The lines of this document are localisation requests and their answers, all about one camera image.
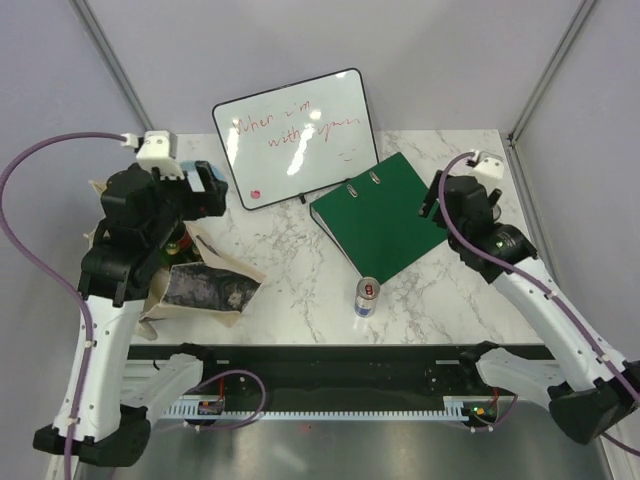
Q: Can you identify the beige canvas tote bag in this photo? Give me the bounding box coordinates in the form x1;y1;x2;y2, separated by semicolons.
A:
78;171;263;340

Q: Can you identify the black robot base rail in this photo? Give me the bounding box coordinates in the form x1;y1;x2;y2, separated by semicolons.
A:
127;342;556;414

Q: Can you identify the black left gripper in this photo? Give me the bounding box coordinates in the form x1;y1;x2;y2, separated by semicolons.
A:
146;160;228;248

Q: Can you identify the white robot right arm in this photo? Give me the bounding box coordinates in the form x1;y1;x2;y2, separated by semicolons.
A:
420;171;639;444

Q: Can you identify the left aluminium frame post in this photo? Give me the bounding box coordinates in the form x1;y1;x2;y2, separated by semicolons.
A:
68;0;156;131

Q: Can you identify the white slotted cable duct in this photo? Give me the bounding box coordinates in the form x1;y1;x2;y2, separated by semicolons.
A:
160;396;469;422

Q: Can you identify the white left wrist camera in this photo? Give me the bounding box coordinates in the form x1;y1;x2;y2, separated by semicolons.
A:
121;130;185;180

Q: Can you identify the black yellow label can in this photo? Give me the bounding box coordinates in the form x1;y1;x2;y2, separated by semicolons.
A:
488;188;502;222

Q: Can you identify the cola bottle red cap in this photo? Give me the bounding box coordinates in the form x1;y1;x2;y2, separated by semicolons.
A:
176;230;192;251

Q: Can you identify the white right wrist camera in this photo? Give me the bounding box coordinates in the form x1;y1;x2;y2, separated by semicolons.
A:
466;150;505;183

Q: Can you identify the silver red energy drink can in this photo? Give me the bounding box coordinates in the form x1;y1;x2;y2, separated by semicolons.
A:
354;277;380;318

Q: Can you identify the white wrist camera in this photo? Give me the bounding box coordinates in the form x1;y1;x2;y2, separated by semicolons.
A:
121;130;185;180
466;150;505;183

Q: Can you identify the silver blue energy drink can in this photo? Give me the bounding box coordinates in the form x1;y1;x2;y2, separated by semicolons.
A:
180;160;225;192

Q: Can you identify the green ring binder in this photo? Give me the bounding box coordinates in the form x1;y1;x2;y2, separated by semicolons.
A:
310;153;447;284

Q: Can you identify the right aluminium frame post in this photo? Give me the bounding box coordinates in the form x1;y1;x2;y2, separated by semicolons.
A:
505;0;599;149

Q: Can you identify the green Perrier bottle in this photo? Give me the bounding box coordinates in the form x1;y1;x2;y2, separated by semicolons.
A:
161;242;181;267

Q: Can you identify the aluminium frame post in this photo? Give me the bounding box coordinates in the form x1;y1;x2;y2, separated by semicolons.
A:
505;0;599;149
68;0;156;131

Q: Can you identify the small white whiteboard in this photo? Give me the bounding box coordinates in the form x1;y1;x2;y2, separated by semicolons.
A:
212;68;379;211

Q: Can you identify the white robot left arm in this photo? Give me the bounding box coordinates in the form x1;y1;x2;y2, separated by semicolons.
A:
33;161;228;468

